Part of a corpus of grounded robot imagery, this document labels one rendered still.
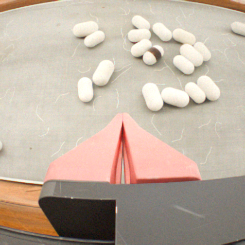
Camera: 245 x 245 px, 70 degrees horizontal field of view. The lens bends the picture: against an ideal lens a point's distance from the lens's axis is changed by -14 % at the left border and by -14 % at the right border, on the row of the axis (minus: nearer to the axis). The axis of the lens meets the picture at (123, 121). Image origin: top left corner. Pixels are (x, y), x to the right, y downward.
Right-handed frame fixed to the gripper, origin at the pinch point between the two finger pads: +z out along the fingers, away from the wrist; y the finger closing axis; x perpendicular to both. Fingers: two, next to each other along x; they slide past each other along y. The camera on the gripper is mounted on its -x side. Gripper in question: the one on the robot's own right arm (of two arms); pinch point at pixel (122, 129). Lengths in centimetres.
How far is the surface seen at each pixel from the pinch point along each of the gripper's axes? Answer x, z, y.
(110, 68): 1.3, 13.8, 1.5
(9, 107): 5.4, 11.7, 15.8
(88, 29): -2.9, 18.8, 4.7
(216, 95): 3.4, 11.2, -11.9
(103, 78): 2.2, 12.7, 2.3
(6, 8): -8.2, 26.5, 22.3
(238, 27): -4.7, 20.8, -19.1
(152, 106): 4.5, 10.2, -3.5
